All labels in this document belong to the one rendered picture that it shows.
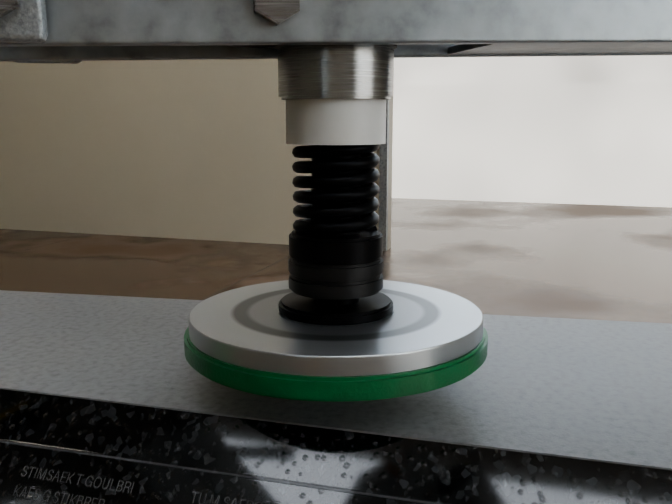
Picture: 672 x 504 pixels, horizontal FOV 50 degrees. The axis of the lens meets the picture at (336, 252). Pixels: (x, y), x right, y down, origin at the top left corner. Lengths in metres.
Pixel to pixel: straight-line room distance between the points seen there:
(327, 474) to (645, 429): 0.20
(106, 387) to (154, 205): 5.83
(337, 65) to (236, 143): 5.50
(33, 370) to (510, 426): 0.37
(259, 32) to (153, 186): 5.93
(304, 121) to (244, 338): 0.15
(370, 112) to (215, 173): 5.59
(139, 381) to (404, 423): 0.21
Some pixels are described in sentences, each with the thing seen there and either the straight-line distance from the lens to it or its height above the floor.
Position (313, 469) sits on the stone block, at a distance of 0.47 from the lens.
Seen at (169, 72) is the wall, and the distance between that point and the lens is 6.24.
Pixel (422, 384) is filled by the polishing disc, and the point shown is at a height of 0.86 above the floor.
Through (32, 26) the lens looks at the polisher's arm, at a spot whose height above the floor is 1.07.
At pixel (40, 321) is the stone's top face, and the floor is 0.83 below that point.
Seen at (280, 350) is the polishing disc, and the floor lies 0.89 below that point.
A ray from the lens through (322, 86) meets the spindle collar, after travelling 0.47.
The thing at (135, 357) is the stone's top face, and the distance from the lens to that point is 0.63.
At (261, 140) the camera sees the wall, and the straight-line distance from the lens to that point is 5.88.
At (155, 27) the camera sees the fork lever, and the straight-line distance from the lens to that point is 0.44.
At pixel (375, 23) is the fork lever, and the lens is 0.46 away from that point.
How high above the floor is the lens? 1.02
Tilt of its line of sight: 11 degrees down
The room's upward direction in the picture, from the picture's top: straight up
